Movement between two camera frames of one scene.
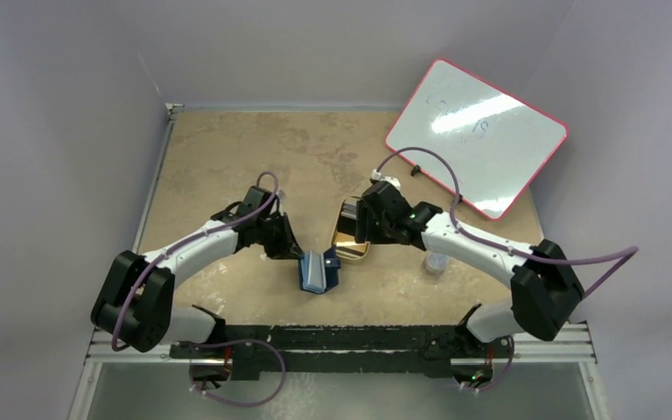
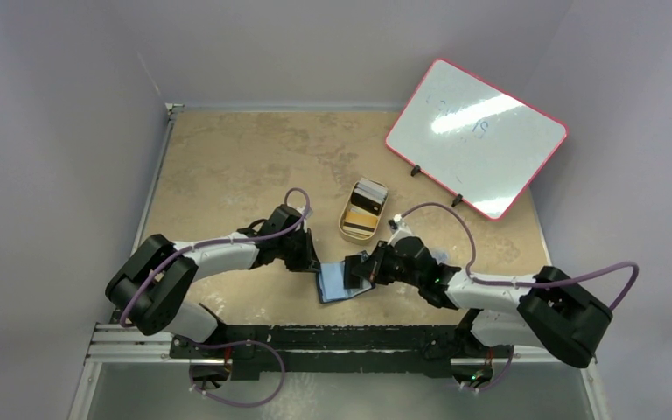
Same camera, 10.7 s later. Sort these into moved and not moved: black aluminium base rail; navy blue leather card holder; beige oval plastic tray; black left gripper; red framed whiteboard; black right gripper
Moved: beige oval plastic tray; black right gripper; black left gripper; navy blue leather card holder
Not moved: red framed whiteboard; black aluminium base rail
